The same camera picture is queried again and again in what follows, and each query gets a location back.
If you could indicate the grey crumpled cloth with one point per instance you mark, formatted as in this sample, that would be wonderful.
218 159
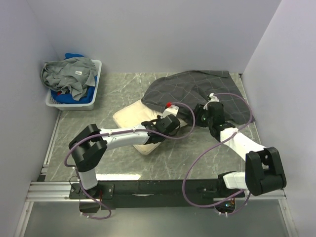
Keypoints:
74 76

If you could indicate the black base beam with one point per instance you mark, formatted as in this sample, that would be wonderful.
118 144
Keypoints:
158 193

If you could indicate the white laundry basket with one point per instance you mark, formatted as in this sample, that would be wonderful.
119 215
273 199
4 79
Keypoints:
77 107

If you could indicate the cream pillow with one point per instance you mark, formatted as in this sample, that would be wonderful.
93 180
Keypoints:
133 115

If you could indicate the blue cloth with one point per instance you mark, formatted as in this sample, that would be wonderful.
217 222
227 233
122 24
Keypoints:
67 98

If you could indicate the dark grey checked pillowcase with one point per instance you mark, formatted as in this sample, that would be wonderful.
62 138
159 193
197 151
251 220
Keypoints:
194 87

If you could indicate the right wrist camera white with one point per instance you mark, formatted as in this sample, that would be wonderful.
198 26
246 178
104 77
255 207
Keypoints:
212 98

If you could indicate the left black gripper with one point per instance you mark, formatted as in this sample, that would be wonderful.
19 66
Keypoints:
159 119

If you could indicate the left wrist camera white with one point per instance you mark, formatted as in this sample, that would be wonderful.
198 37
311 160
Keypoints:
170 109

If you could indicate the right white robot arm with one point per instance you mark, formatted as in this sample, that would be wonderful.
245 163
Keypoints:
264 171

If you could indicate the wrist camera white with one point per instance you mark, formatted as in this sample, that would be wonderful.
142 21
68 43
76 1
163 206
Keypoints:
170 109
212 98

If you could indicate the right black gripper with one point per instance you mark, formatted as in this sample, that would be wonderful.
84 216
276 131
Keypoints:
198 110

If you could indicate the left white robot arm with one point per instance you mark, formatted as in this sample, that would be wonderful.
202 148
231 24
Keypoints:
89 146

